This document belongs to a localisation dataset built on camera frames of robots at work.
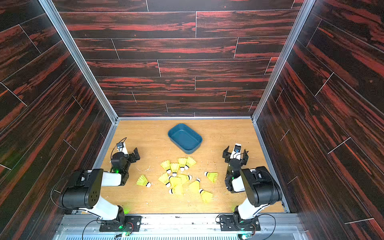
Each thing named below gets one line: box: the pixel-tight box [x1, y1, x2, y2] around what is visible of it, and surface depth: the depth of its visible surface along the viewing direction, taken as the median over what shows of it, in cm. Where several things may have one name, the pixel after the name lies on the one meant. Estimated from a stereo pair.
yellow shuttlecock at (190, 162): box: [184, 156, 197, 170], surface depth 95 cm
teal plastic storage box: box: [167, 123, 203, 155], surface depth 110 cm
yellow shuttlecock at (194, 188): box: [188, 178, 201, 194], surface depth 86 cm
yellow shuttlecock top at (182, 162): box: [178, 157, 187, 172], surface depth 95 cm
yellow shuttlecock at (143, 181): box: [136, 174, 152, 188], surface depth 86 cm
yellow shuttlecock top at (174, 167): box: [170, 163, 180, 177], surface depth 93 cm
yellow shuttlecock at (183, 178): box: [177, 174, 193, 184], surface depth 88 cm
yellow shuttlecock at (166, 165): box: [160, 160, 172, 174], surface depth 93 cm
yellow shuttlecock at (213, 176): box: [204, 171, 219, 183], surface depth 90 cm
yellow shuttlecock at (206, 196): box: [199, 188, 213, 204], surface depth 83 cm
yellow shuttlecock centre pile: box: [169, 175, 182, 188], surface depth 88 cm
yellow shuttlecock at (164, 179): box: [158, 172, 171, 188], surface depth 88 cm
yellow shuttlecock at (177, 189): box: [168, 182, 184, 196], surface depth 85 cm
